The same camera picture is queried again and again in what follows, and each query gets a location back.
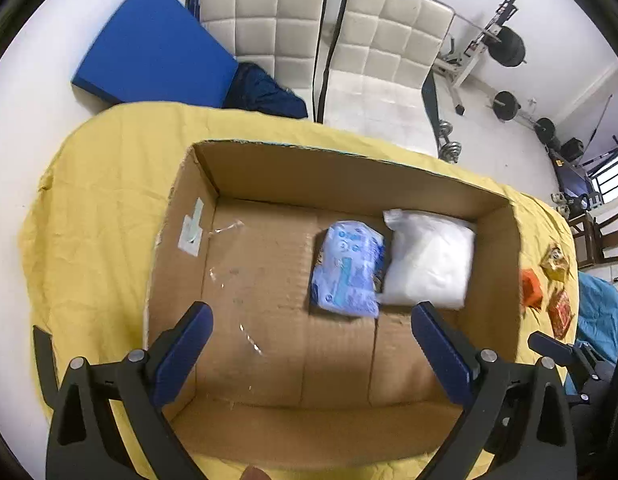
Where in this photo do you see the cardboard box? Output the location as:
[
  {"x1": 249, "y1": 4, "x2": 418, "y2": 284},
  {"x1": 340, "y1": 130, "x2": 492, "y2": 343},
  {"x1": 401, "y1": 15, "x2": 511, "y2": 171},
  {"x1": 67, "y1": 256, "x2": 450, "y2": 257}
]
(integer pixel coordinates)
[{"x1": 145, "y1": 140, "x2": 527, "y2": 466}]

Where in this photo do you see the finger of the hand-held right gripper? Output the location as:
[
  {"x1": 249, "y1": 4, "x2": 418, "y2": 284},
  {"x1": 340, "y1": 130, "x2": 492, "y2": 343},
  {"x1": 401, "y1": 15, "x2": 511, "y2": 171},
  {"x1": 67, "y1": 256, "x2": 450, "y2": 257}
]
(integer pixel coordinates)
[{"x1": 528, "y1": 331, "x2": 610, "y2": 381}]

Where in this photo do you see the yellow cloth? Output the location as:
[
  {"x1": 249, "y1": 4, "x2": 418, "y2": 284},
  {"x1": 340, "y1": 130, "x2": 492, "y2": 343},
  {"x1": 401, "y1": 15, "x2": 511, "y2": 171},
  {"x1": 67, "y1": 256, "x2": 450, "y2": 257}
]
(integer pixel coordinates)
[{"x1": 19, "y1": 102, "x2": 580, "y2": 480}]

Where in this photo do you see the white soft pillow pack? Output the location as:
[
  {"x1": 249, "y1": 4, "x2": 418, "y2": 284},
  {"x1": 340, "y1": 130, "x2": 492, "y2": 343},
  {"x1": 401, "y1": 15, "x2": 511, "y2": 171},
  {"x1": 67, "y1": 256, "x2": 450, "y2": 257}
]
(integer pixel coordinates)
[{"x1": 376, "y1": 208, "x2": 477, "y2": 311}]

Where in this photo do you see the orange packet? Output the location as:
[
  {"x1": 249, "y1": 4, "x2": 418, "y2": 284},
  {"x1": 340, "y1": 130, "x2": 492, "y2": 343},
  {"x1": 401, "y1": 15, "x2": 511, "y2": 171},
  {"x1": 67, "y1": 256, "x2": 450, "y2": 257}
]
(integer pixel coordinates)
[{"x1": 520, "y1": 268, "x2": 544, "y2": 310}]

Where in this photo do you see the barred window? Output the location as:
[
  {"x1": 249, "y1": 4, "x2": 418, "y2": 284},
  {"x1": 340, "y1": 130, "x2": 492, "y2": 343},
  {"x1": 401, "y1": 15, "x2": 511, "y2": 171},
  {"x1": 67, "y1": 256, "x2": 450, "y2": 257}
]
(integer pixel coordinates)
[{"x1": 586, "y1": 145, "x2": 618, "y2": 206}]

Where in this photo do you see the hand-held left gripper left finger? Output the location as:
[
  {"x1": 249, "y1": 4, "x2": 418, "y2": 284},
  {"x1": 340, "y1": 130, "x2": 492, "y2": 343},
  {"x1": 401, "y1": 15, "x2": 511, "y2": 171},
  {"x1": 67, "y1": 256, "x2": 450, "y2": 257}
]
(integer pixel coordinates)
[{"x1": 33, "y1": 301, "x2": 215, "y2": 480}]

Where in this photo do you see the dark blue cloth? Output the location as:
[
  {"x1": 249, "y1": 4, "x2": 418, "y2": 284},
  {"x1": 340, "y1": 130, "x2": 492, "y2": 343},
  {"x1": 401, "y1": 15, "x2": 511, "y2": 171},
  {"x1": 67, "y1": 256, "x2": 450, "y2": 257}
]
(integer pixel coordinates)
[{"x1": 221, "y1": 62, "x2": 309, "y2": 121}]

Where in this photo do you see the white quilted chair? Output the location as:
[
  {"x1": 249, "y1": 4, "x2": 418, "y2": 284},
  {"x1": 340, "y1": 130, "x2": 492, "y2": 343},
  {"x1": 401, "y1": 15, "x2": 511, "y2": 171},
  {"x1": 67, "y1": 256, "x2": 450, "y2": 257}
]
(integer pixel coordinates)
[
  {"x1": 198, "y1": 0, "x2": 326, "y2": 123},
  {"x1": 316, "y1": 0, "x2": 457, "y2": 158}
]

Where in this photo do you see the light blue cloth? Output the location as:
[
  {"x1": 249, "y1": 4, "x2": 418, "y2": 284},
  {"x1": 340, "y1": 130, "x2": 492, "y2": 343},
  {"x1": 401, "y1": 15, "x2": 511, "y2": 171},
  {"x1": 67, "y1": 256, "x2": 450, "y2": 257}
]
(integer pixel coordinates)
[{"x1": 564, "y1": 270, "x2": 618, "y2": 396}]

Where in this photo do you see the white weight rack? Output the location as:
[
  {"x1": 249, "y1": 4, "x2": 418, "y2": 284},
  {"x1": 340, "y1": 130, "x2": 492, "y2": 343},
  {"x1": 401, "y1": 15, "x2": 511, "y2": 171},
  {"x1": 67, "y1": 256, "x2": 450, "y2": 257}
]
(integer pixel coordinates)
[{"x1": 431, "y1": 0, "x2": 529, "y2": 116}]

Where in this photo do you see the black barbell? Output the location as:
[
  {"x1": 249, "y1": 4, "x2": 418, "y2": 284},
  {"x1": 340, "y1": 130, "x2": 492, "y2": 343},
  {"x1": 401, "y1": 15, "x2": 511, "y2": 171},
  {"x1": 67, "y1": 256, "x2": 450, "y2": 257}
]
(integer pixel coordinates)
[{"x1": 486, "y1": 90, "x2": 557, "y2": 147}]

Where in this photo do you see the blue foam mat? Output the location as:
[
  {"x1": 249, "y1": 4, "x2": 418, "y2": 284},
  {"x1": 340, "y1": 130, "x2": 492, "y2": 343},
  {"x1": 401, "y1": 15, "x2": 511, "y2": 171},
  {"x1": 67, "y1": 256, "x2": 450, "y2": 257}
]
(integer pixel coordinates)
[{"x1": 71, "y1": 0, "x2": 240, "y2": 109}]

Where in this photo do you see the wooden chair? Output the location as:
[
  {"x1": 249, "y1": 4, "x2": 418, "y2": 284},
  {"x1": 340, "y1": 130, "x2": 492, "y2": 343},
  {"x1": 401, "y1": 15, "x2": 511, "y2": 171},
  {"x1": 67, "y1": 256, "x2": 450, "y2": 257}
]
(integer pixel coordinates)
[{"x1": 569, "y1": 207, "x2": 618, "y2": 269}]

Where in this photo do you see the blue and white soft packet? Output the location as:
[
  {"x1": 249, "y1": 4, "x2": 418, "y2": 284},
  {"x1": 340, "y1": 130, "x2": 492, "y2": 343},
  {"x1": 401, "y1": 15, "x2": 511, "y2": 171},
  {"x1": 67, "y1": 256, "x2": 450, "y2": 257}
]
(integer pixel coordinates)
[{"x1": 309, "y1": 220, "x2": 387, "y2": 319}]

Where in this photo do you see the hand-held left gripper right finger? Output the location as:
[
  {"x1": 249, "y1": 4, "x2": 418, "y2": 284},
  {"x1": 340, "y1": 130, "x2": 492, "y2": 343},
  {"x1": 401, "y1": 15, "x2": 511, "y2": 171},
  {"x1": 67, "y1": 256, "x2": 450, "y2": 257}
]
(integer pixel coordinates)
[{"x1": 411, "y1": 301, "x2": 578, "y2": 480}]

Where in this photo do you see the metal dumbbell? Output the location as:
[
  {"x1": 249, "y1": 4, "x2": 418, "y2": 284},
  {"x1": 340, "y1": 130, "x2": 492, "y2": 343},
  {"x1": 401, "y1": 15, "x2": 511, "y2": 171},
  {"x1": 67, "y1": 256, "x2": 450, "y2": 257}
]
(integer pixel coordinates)
[{"x1": 436, "y1": 120, "x2": 463, "y2": 164}]

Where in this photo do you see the yellow snack packet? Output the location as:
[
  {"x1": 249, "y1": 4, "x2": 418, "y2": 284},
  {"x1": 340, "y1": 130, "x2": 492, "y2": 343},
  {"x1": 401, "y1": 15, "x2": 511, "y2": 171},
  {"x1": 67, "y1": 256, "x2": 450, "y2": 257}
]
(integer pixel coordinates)
[{"x1": 539, "y1": 243, "x2": 570, "y2": 281}]

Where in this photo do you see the red snack packet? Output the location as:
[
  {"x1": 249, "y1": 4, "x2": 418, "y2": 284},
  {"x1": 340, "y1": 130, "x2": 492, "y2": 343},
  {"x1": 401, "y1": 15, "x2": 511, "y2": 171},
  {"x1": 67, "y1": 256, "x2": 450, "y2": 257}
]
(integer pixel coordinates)
[{"x1": 546, "y1": 290, "x2": 573, "y2": 340}]

